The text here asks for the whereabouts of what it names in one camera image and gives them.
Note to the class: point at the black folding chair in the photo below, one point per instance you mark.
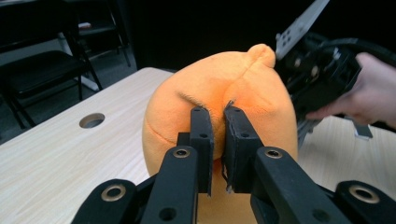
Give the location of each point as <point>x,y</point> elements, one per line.
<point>40,71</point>

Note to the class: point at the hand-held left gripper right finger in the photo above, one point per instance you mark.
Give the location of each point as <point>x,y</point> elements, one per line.
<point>239,155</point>

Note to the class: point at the orange plush toy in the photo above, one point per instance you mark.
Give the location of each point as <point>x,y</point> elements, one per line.
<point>243,84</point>

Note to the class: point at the black shelf rack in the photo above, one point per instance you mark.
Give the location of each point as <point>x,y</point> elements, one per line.
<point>102,29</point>

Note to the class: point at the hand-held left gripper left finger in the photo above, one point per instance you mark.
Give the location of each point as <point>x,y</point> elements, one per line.
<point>204,155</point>

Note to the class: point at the grey tape strip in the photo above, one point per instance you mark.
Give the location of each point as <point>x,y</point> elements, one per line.
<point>362,130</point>

